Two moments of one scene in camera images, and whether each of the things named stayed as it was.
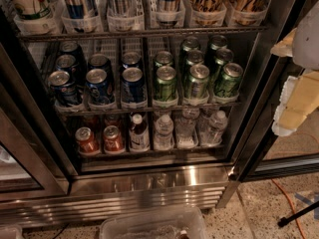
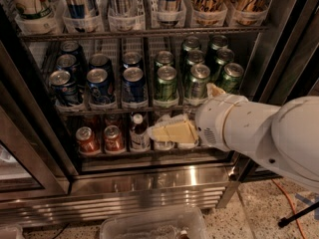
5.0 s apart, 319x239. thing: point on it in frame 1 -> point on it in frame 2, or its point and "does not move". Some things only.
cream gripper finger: x=299 y=99 -> x=178 y=127
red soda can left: x=88 y=143 does not move
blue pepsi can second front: x=100 y=89 does not move
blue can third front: x=133 y=88 does not move
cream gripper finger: x=285 y=48 -> x=213 y=91
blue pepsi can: x=64 y=91 does not move
